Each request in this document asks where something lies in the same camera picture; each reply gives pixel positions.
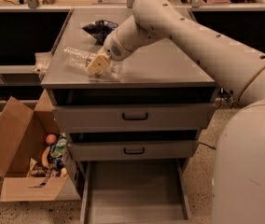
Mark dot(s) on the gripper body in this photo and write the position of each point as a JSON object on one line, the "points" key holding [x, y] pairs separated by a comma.
{"points": [[113, 49]]}

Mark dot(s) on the clear plastic water bottle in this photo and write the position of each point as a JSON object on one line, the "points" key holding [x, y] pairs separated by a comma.
{"points": [[77, 58]]}

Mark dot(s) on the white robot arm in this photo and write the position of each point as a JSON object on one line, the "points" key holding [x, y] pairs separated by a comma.
{"points": [[239, 172]]}

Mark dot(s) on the grey top drawer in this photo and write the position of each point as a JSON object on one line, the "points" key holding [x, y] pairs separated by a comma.
{"points": [[132, 118]]}

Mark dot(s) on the grey metal drawer cabinet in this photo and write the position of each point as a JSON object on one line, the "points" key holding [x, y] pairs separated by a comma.
{"points": [[159, 74]]}

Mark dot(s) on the grey middle drawer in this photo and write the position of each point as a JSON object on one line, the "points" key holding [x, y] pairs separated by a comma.
{"points": [[144, 150]]}

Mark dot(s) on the grey open bottom drawer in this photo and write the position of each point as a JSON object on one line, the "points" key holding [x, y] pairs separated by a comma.
{"points": [[134, 192]]}

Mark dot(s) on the blue crumpled chip bag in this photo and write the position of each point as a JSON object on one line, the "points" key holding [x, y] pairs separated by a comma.
{"points": [[100, 29]]}

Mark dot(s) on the red apple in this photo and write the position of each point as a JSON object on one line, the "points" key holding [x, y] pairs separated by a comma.
{"points": [[51, 139]]}

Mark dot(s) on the green snack pouch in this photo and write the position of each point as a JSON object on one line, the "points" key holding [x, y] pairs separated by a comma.
{"points": [[58, 148]]}

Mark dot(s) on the yellow banana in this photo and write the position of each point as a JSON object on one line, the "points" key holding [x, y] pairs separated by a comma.
{"points": [[44, 158]]}

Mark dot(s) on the brown cardboard box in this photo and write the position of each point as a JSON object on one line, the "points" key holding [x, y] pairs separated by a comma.
{"points": [[23, 132]]}

